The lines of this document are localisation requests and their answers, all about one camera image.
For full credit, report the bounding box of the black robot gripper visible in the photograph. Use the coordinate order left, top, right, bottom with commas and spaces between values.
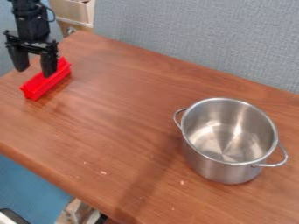
4, 0, 59, 78

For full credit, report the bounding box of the wooden table leg frame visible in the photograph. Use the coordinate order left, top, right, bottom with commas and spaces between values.
55, 199, 100, 224

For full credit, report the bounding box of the red rectangular block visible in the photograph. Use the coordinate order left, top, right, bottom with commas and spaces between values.
18, 57, 71, 101

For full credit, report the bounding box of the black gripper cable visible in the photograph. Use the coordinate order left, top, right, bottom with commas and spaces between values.
40, 4, 57, 23

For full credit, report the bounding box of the black and white object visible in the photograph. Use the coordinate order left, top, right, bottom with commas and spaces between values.
0, 208, 30, 224

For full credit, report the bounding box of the stainless steel pot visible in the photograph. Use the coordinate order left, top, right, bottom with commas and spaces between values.
172, 97, 287, 185

